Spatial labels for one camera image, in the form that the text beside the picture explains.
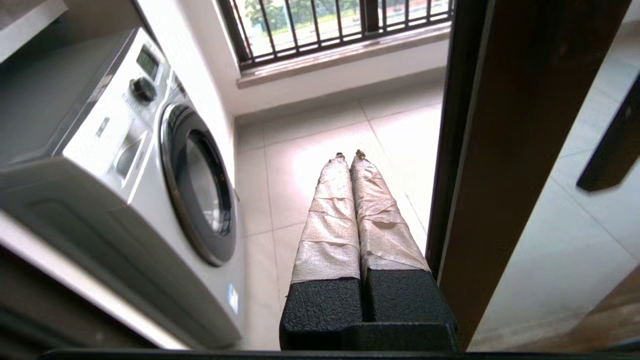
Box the white front-load washing machine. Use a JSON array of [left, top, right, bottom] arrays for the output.
[[0, 27, 248, 351]]

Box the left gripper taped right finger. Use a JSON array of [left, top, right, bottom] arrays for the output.
[[342, 149, 460, 352]]

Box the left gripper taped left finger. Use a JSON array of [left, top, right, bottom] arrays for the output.
[[279, 153, 365, 351]]

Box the white wall shelf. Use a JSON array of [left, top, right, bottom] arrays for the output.
[[0, 0, 68, 63]]

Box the long black balcony railing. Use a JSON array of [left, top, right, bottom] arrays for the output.
[[235, 0, 456, 71]]

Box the dark brown sliding glass door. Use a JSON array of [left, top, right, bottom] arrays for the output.
[[425, 0, 640, 351]]

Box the dark brown door handle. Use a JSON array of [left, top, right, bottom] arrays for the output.
[[576, 74, 640, 193]]

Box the long stone window sill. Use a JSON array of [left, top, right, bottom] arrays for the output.
[[235, 22, 453, 91]]

